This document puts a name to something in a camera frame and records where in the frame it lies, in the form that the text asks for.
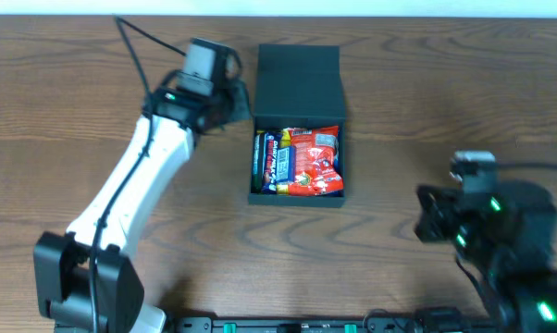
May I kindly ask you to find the green candy stick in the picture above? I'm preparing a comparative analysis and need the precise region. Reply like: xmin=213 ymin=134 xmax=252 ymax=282
xmin=251 ymin=130 xmax=266 ymax=192

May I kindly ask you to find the purple Dairy Milk bar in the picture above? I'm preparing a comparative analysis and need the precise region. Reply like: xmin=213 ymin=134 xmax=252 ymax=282
xmin=261 ymin=131 xmax=282 ymax=194

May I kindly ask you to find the yellow snack packet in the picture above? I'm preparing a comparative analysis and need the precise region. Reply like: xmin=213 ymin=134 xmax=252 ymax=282
xmin=277 ymin=129 xmax=292 ymax=195

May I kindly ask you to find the black box with lid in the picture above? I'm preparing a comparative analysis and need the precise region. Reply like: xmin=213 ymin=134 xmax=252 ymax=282
xmin=246 ymin=43 xmax=348 ymax=209

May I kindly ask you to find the orange Reese's packet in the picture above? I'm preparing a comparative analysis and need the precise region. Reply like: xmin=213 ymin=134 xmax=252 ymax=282
xmin=287 ymin=126 xmax=344 ymax=196

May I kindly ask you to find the small blue carton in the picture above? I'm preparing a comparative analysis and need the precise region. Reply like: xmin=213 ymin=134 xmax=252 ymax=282
xmin=276 ymin=146 xmax=296 ymax=183

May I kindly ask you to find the blue Oreo packet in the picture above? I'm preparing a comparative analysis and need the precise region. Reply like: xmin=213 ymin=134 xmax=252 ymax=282
xmin=333 ymin=142 xmax=342 ymax=178

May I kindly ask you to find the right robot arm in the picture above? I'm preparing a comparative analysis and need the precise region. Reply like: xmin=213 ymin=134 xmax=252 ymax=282
xmin=415 ymin=180 xmax=557 ymax=332

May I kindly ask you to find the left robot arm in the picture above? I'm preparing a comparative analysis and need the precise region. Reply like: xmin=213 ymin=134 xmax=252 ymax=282
xmin=33 ymin=80 xmax=251 ymax=332

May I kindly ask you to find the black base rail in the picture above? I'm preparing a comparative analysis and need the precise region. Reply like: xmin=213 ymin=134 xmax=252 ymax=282
xmin=169 ymin=315 xmax=498 ymax=333

